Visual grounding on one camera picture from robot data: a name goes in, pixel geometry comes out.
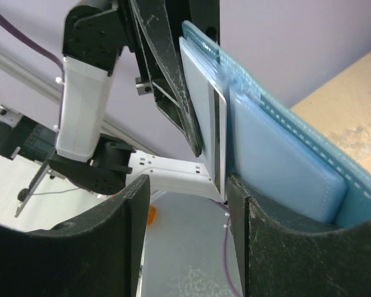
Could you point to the orange translucent container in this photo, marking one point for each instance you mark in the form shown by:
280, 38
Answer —
152, 212

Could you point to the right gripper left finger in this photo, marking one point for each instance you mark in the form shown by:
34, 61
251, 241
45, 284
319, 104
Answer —
97, 253

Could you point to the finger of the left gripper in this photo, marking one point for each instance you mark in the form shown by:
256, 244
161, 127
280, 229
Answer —
205, 14
159, 26

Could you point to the blue card holder wallet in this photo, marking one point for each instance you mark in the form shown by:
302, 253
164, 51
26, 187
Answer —
271, 148

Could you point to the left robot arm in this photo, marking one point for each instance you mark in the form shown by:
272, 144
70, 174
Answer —
95, 34

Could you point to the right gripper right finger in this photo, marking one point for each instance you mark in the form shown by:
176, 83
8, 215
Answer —
282, 253

